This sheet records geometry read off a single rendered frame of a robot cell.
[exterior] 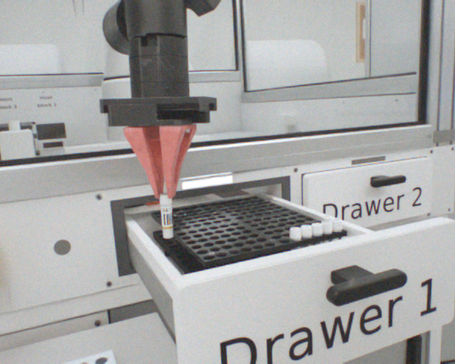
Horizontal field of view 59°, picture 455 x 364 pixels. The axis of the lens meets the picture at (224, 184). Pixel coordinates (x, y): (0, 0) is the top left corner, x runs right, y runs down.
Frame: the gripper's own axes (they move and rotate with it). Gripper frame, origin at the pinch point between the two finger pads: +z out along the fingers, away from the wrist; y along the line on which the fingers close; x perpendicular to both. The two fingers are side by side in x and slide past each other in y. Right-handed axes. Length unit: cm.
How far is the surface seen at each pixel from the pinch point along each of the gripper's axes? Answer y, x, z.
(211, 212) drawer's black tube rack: -1.4, -16.5, 6.7
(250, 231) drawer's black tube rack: -7.9, -7.9, 6.7
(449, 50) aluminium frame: -43, -48, -18
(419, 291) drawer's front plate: -25.0, 0.4, 9.6
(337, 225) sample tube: -18.1, -7.2, 5.5
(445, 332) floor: -82, -139, 92
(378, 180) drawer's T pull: -27.4, -31.4, 4.5
